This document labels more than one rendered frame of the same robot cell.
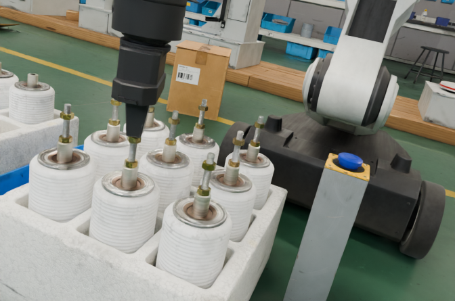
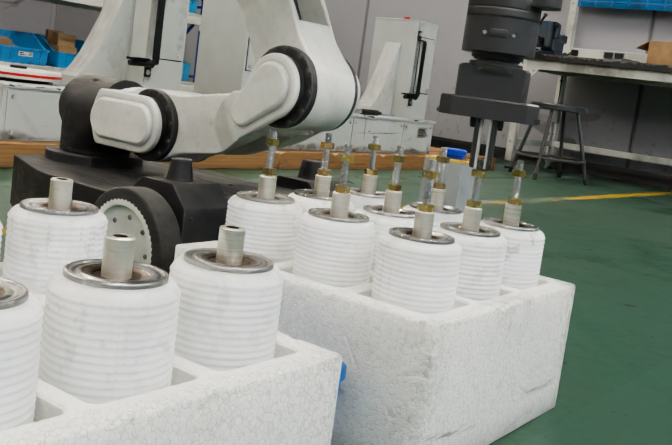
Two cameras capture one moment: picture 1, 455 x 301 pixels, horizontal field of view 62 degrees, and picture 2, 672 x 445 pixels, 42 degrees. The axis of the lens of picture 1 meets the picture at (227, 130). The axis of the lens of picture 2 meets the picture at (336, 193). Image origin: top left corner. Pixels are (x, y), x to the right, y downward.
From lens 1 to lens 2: 1.25 m
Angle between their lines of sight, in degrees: 71
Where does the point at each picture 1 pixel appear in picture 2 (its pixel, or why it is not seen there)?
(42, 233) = (487, 315)
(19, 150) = not seen: hidden behind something
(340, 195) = (469, 186)
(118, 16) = (526, 41)
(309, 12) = not seen: outside the picture
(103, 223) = (498, 273)
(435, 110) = (13, 116)
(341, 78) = (330, 76)
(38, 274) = (476, 378)
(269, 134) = (199, 186)
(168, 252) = (529, 268)
